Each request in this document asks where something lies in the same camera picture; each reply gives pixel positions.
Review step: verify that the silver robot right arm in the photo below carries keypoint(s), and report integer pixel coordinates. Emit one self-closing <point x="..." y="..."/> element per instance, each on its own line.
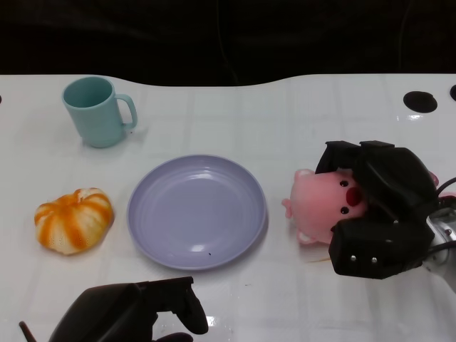
<point x="443" y="228"/>

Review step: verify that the light teal plastic mug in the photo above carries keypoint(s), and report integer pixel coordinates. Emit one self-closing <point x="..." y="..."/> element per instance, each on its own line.
<point x="96" y="115"/>

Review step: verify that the pink plush doll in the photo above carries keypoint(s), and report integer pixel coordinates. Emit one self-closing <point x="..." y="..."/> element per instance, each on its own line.
<point x="317" y="203"/>

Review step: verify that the orange white striped pumpkin toy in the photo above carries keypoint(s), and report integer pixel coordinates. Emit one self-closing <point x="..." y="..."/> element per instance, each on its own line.
<point x="73" y="221"/>

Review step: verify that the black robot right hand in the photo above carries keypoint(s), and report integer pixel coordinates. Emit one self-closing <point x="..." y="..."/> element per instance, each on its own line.
<point x="395" y="185"/>

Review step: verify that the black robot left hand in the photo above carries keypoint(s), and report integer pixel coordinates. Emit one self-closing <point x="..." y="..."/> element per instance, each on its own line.
<point x="110" y="310"/>

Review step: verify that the lavender plastic plate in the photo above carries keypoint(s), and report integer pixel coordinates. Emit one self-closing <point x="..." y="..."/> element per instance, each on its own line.
<point x="196" y="210"/>

